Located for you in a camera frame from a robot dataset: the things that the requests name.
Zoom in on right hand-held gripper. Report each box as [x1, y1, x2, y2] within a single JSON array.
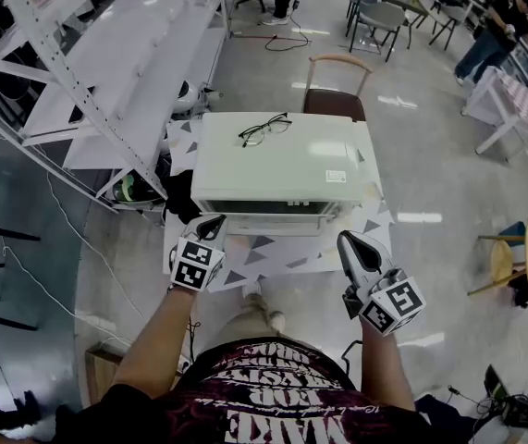
[[336, 229, 427, 338]]

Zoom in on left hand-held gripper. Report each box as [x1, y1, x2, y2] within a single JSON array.
[[167, 214, 228, 293]]

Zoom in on white toaster oven door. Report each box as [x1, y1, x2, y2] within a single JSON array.
[[197, 198, 338, 239]]

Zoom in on white toaster oven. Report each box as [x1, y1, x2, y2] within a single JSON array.
[[190, 111, 367, 239]]

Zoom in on person's right forearm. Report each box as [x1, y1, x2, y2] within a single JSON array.
[[360, 324, 417, 412]]

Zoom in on person's left forearm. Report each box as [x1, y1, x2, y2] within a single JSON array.
[[110, 287, 198, 402]]

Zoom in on table with grey triangle cloth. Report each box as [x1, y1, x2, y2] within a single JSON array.
[[164, 117, 397, 293]]

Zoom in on green and black helmet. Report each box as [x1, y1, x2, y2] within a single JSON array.
[[112, 175, 166, 204]]

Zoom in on person's beige trouser leg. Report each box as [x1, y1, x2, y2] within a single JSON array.
[[207, 293, 288, 355]]

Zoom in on black-rimmed eyeglasses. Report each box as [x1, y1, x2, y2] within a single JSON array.
[[238, 112, 292, 149]]

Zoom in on white round appliance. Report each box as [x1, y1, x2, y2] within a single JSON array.
[[172, 80, 224, 113]]

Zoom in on yellow wooden stool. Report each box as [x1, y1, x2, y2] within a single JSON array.
[[466, 232, 528, 296]]

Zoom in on wooden chair with brown seat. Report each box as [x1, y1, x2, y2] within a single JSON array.
[[302, 53, 374, 122]]

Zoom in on person's black printed shirt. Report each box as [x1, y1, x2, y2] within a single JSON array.
[[55, 338, 431, 444]]

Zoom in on black laptop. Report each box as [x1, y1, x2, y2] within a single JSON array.
[[482, 364, 510, 402]]

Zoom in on dark blue cloth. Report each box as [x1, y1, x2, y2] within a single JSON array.
[[412, 394, 478, 444]]

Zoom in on white metal shelf rack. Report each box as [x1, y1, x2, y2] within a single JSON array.
[[0, 0, 233, 213]]

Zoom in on white table with checked cloth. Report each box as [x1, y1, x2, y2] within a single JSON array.
[[460, 65, 528, 156]]

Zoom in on black equipment box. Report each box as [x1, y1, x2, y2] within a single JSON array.
[[500, 394, 528, 430]]

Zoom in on grey metal chair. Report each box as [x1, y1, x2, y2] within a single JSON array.
[[349, 0, 409, 63], [428, 2, 472, 51]]

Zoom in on black power cable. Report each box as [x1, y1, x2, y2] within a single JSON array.
[[340, 339, 362, 375]]

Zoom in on white floor cable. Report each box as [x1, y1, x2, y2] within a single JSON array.
[[0, 172, 145, 324]]

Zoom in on red and black floor cable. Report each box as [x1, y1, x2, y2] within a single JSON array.
[[263, 12, 312, 53]]

